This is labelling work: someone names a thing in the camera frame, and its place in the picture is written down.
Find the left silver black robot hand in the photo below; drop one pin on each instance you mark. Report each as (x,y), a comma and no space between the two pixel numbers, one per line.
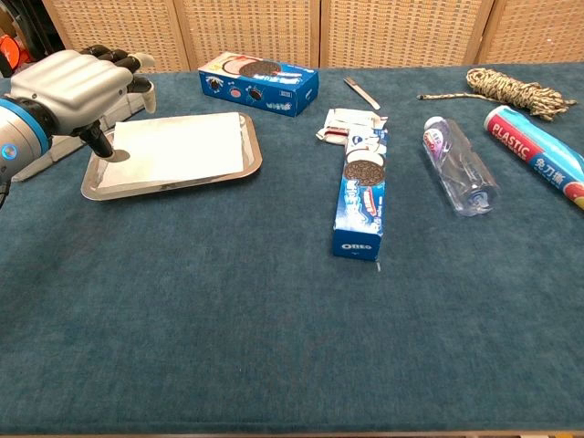
(73,86)

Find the white cloth sheet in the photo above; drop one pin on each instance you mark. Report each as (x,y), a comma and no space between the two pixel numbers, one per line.
(182,146)

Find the rectangular stainless steel tray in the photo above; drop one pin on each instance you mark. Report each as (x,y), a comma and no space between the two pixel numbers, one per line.
(252,155)

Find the orange object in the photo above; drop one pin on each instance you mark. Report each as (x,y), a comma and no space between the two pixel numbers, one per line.
(9,52)

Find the wide blue pink Oreo box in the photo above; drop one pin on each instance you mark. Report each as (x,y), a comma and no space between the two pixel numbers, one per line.
(260,86)

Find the wicker folding screen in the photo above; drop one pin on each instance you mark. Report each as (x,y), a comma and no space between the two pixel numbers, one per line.
(255,32)

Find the opened white snack wrapper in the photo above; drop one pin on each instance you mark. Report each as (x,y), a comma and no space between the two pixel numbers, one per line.
(337,121)

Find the teal table cloth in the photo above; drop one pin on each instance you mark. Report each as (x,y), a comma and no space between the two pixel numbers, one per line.
(228,319)

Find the white pen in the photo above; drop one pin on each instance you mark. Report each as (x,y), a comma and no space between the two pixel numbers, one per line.
(362,93)

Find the long blue Oreo box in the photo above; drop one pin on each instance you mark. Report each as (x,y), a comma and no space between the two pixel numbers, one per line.
(362,201)

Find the clear plastic bottle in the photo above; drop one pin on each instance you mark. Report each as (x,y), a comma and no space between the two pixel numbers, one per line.
(461,169)

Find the blue plastic wrap box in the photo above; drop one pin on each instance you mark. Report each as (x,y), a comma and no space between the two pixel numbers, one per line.
(534,150)

